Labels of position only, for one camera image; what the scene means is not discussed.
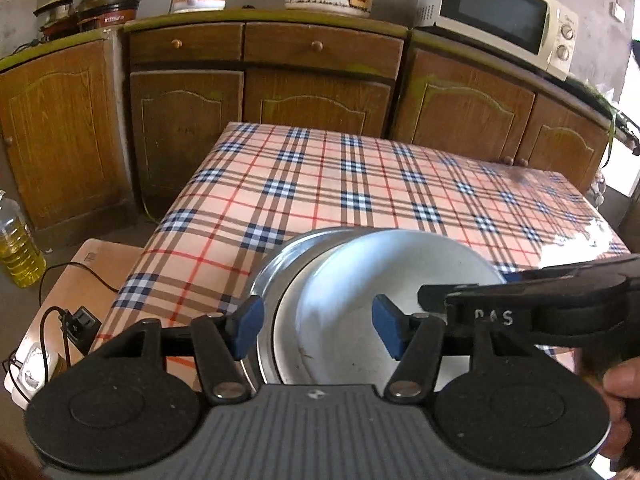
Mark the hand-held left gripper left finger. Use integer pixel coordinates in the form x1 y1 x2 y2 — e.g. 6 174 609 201
95 295 265 407

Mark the long wooden cabinet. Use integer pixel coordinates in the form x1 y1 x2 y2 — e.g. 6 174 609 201
124 7 621 211

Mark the steel bowl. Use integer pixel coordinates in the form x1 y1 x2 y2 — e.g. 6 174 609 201
248 226 361 397

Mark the small wooden cabinet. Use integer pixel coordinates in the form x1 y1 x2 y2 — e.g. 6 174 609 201
0 27 132 251

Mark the black power adapter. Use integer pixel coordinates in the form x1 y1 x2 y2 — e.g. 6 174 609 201
61 307 98 353

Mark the cardboard box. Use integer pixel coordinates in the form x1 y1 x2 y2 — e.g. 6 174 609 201
10 239 147 408

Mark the person's right hand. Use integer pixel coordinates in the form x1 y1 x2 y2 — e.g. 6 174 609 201
602 360 640 458

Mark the large white ceramic bowl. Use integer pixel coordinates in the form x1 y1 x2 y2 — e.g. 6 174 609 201
274 230 507 397

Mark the white extension socket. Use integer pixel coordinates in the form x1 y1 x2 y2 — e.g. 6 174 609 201
4 342 51 393

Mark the cream microwave oven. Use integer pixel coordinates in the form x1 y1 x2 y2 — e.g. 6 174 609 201
415 0 580 82

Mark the red induction cooker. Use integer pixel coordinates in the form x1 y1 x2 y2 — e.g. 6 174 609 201
75 5 138 31

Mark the small steel pot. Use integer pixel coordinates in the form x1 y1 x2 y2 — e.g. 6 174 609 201
34 0 77 28

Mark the plastic oil bottle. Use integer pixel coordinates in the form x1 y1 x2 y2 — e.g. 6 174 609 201
0 190 47 289

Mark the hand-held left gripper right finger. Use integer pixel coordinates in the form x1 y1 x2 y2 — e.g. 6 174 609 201
372 294 543 404

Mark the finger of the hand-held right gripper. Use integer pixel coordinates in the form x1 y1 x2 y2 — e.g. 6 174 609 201
418 280 482 313

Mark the black cable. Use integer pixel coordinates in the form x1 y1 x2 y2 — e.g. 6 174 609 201
37 260 123 396

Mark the plaid tablecloth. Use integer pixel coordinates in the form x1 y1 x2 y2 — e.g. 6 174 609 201
92 121 631 396

